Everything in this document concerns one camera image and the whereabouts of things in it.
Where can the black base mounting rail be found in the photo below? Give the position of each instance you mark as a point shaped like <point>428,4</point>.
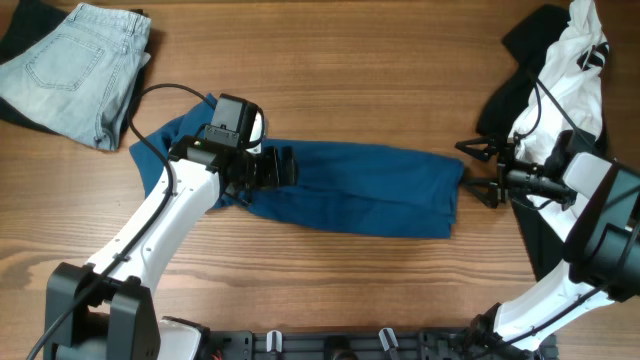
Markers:
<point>428,344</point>

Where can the dark blue shirt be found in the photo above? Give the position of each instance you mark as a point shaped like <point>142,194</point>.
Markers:
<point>366,189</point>

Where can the black garment at right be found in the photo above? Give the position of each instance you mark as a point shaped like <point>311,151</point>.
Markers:
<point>527,43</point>

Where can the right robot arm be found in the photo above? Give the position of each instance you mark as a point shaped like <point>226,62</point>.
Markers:
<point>600,263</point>

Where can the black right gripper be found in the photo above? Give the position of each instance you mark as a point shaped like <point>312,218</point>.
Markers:
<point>496,187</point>

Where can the white shirt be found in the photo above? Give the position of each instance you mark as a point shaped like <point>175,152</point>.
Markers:
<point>563,121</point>

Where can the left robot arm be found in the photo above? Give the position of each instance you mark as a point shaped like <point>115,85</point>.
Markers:
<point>105,308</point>

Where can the light blue folded jeans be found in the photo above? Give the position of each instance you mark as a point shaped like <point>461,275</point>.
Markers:
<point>79,79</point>

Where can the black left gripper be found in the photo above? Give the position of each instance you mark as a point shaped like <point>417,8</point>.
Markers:
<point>271,176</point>

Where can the black folded garment under jeans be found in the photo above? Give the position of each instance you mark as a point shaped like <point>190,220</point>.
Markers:
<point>31,22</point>

